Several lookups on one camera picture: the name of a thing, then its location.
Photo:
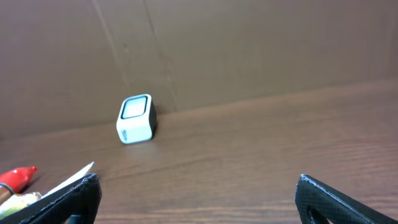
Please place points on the spaghetti pack with red ends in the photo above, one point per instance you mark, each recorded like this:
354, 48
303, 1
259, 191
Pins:
14, 181

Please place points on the white barcode scanner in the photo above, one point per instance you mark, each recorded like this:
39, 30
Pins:
137, 119

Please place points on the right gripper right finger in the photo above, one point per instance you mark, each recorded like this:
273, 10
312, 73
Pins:
319, 203

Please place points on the white Pantene tube gold cap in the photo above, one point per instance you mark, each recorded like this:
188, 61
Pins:
81, 173

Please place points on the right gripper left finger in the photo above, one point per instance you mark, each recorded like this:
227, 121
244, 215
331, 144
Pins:
78, 202

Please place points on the green yellow snack bar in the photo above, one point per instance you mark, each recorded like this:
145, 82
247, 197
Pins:
18, 202

